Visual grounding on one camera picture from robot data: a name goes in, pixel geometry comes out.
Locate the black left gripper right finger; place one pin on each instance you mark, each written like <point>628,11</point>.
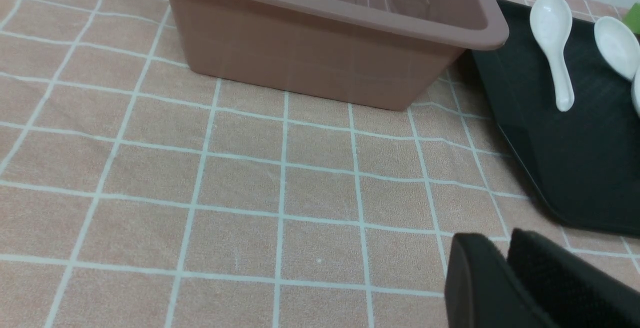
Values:
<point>572,292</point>

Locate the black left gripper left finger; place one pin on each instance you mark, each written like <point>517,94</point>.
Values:
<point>482,291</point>

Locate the black plastic tray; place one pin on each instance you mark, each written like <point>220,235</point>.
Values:
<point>584,163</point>

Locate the white ceramic spoon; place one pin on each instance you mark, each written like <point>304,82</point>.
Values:
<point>618,46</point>
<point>635,91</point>
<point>551,22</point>

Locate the pink plastic bin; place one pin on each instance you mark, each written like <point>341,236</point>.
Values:
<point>377,53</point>

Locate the green object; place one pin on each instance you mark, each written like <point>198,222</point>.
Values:
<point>632,19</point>

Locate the pink checkered tablecloth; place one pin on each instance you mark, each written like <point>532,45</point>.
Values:
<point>136,193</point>

